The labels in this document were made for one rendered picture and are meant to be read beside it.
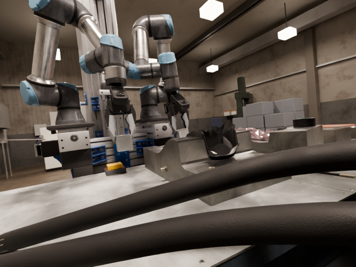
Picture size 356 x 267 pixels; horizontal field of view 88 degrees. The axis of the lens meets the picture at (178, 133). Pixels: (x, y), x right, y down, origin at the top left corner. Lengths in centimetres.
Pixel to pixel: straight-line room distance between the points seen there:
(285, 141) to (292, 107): 390
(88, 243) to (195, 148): 36
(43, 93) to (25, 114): 860
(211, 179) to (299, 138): 55
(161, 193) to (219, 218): 9
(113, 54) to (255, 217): 64
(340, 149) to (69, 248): 29
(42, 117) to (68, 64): 260
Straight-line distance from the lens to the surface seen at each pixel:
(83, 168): 108
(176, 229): 19
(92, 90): 142
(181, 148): 49
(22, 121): 971
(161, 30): 125
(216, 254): 29
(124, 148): 66
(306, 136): 75
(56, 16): 108
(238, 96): 776
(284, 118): 423
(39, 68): 112
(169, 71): 85
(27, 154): 968
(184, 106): 78
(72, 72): 1003
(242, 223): 18
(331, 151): 24
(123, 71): 71
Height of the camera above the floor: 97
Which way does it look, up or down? 2 degrees down
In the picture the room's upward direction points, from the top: 6 degrees counter-clockwise
